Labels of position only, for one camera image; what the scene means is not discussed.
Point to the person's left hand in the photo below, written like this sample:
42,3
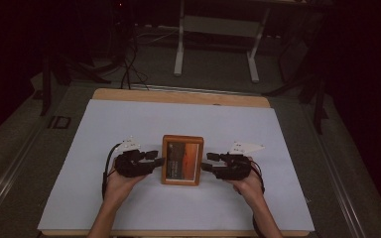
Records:
120,186

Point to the wooden table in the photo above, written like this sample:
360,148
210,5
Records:
178,96

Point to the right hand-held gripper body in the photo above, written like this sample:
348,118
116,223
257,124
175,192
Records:
236,167

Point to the white table mat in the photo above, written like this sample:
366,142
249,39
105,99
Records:
145,119

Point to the white metal desk frame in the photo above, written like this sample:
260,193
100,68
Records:
218,26

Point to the wooden picture frame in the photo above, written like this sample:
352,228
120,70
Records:
182,160

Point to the black floor bracket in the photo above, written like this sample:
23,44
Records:
59,122

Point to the person's right hand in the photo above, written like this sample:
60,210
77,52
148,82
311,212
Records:
249,186

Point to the black metal stand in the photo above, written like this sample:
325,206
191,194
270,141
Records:
317,99

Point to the metal floor rail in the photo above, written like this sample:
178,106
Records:
3,185
340,178

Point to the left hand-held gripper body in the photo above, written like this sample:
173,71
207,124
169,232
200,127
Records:
130,163

